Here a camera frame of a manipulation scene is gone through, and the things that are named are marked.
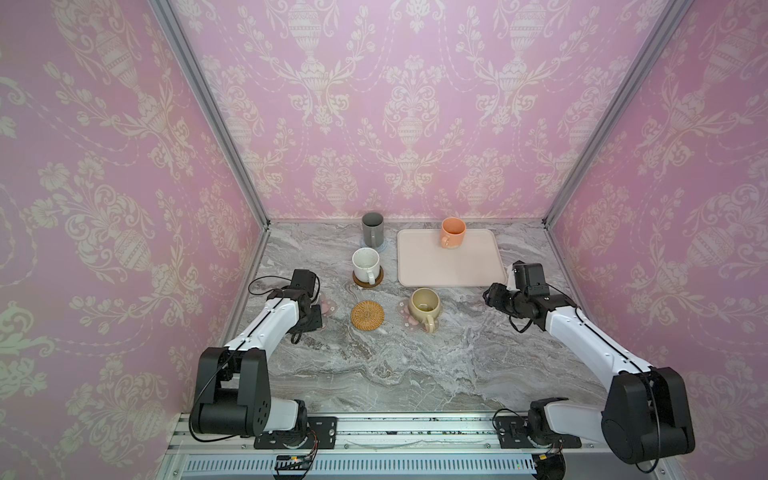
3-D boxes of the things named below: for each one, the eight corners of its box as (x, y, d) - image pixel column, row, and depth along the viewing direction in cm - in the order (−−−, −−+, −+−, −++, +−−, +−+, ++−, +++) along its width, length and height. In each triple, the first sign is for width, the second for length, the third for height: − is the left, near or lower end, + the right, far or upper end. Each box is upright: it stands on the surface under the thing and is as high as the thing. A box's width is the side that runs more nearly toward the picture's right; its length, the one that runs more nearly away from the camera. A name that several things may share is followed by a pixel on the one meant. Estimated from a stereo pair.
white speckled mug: (353, 291, 102) (350, 276, 95) (355, 263, 110) (353, 247, 102) (379, 291, 102) (377, 276, 95) (379, 263, 110) (378, 247, 102)
